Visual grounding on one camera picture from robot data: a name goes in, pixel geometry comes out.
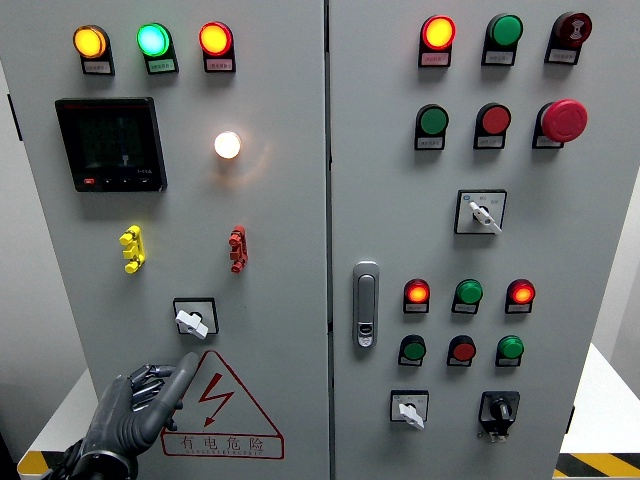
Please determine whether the large red-ringed lit lamp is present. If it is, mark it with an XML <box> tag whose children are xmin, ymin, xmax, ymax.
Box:
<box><xmin>198</xmin><ymin>21</ymin><xmax>235</xmax><ymax>57</ymax></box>
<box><xmin>419</xmin><ymin>14</ymin><xmax>457</xmax><ymax>52</ymax></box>

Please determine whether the small green push button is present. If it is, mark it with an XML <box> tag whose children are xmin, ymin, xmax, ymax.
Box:
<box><xmin>399</xmin><ymin>334</ymin><xmax>428</xmax><ymax>362</ymax></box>

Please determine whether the small printed white-handle turn switch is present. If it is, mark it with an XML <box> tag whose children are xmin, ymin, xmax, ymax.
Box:
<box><xmin>389</xmin><ymin>389</ymin><xmax>430</xmax><ymax>431</ymax></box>

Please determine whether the large green lit lamp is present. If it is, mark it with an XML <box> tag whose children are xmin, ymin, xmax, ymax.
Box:
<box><xmin>136</xmin><ymin>22</ymin><xmax>172</xmax><ymax>59</ymax></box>

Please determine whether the large green unlit lamp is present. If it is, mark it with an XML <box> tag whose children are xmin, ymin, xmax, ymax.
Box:
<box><xmin>485</xmin><ymin>13</ymin><xmax>525</xmax><ymax>49</ymax></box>

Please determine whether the pale grey cabinet door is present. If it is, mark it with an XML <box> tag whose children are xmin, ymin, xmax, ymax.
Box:
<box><xmin>0</xmin><ymin>0</ymin><xmax>332</xmax><ymax>480</ymax></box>
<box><xmin>326</xmin><ymin>0</ymin><xmax>640</xmax><ymax>480</ymax></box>

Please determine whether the black display meter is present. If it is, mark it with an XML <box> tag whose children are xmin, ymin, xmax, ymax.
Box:
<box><xmin>54</xmin><ymin>97</ymin><xmax>169</xmax><ymax>193</ymax></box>

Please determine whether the black-handle turn switch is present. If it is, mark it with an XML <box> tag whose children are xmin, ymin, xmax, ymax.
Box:
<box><xmin>477</xmin><ymin>390</ymin><xmax>521</xmax><ymax>444</ymax></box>

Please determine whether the silver door lock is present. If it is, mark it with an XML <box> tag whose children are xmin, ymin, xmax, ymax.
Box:
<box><xmin>352</xmin><ymin>260</ymin><xmax>380</xmax><ymax>350</ymax></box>

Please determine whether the large red stop button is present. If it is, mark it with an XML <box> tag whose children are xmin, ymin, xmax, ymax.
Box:
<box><xmin>540</xmin><ymin>98</ymin><xmax>589</xmax><ymax>144</ymax></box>

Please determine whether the large green push button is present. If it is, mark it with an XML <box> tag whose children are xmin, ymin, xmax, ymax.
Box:
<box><xmin>417</xmin><ymin>104</ymin><xmax>450</xmax><ymax>136</ymax></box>

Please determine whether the dark red round buzzer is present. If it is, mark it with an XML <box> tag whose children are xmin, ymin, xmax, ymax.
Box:
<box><xmin>551</xmin><ymin>12</ymin><xmax>593</xmax><ymax>49</ymax></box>

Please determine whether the red warning triangle sign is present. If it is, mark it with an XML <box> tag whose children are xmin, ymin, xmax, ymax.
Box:
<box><xmin>160</xmin><ymin>349</ymin><xmax>286</xmax><ymax>460</ymax></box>

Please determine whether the small red-ringed lit lamp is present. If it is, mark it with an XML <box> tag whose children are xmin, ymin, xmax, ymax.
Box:
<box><xmin>506</xmin><ymin>278</ymin><xmax>537</xmax><ymax>305</ymax></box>
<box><xmin>403</xmin><ymin>278</ymin><xmax>432</xmax><ymax>305</ymax></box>

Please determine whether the large yellow lit lamp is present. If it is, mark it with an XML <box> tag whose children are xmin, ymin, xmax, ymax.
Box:
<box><xmin>72</xmin><ymin>24</ymin><xmax>109</xmax><ymax>60</ymax></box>

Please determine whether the small green domed lamp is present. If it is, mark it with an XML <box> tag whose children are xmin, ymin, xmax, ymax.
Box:
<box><xmin>454</xmin><ymin>278</ymin><xmax>484</xmax><ymax>305</ymax></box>
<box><xmin>496</xmin><ymin>334</ymin><xmax>526</xmax><ymax>361</ymax></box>

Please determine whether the small red handle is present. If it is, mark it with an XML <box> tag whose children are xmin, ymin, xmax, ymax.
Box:
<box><xmin>228</xmin><ymin>225</ymin><xmax>249</xmax><ymax>274</ymax></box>

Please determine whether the small red push button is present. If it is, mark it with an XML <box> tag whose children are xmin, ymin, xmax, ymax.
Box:
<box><xmin>448</xmin><ymin>334</ymin><xmax>478</xmax><ymax>362</ymax></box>

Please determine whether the large red push button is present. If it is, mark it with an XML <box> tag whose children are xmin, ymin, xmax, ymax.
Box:
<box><xmin>477</xmin><ymin>103</ymin><xmax>512</xmax><ymax>136</ymax></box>

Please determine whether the white round lamp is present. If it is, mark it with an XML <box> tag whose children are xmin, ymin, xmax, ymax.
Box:
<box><xmin>213</xmin><ymin>130</ymin><xmax>243</xmax><ymax>160</ymax></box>

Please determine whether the large printed white-handle turn switch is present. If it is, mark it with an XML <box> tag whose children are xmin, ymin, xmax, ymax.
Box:
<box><xmin>453</xmin><ymin>188</ymin><xmax>508</xmax><ymax>236</ymax></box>

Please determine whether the small yellow handle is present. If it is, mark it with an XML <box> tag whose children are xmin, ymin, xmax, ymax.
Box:
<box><xmin>118</xmin><ymin>224</ymin><xmax>147</xmax><ymax>274</ymax></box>

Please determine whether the black yellow striped tape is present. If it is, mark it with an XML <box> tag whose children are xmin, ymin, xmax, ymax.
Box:
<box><xmin>552</xmin><ymin>453</ymin><xmax>640</xmax><ymax>479</ymax></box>
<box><xmin>17</xmin><ymin>451</ymin><xmax>84</xmax><ymax>479</ymax></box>

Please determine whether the plain-plate white-handle turn switch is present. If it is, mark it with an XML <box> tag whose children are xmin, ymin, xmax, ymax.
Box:
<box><xmin>172</xmin><ymin>297</ymin><xmax>220</xmax><ymax>342</ymax></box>

